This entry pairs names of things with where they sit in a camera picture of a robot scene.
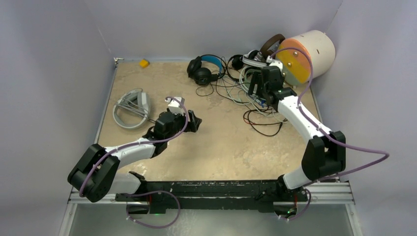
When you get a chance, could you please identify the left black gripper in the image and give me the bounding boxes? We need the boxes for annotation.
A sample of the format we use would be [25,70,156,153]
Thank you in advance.
[165,110,200,142]

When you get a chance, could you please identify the white grey headphones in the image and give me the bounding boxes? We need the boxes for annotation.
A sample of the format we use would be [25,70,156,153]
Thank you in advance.
[112,88,151,130]

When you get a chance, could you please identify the grey white headphone cable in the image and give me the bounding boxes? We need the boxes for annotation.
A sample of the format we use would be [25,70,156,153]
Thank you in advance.
[117,94,157,124]

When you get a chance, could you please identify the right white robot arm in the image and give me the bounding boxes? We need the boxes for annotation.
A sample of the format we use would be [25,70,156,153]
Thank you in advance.
[257,66,346,200]

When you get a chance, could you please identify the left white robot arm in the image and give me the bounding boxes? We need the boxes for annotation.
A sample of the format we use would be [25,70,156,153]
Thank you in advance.
[67,110,203,203]

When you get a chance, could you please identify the mint green headphones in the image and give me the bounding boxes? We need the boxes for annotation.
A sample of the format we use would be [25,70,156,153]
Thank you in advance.
[238,65,261,98]

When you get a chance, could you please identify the white black headphones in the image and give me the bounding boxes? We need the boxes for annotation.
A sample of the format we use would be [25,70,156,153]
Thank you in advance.
[241,50,268,68]

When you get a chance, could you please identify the small black on-ear headphones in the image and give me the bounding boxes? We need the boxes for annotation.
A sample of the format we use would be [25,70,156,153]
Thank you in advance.
[226,54,244,82]

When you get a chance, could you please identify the brown headphones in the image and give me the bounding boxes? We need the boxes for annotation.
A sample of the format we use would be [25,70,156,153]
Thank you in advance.
[259,33,285,59]

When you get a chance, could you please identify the black blue headphones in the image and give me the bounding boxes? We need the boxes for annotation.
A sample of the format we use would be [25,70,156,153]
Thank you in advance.
[186,54,226,86]

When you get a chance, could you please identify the round pastel drawer cabinet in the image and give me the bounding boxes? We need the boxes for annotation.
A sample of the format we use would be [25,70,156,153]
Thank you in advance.
[275,30,336,86]

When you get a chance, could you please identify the small yellow block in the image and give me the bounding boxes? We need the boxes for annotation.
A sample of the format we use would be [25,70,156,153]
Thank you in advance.
[138,59,150,68]

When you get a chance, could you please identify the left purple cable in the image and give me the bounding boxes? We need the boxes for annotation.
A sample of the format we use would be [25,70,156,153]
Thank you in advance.
[79,96,181,229]

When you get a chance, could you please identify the purple cable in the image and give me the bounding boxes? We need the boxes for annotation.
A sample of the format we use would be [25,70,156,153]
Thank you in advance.
[267,47,390,222]
[79,96,181,229]

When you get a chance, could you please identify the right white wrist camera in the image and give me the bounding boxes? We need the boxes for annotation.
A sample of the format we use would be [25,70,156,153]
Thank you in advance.
[266,56,283,71]

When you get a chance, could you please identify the dark brown headphone cable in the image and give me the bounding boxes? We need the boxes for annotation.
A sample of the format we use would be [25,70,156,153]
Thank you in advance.
[195,75,289,138]

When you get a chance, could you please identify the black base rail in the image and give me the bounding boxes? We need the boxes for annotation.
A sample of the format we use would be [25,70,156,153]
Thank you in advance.
[66,173,354,216]

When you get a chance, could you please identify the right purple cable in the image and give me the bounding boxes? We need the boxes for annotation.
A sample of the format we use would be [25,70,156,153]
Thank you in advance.
[267,47,390,222]

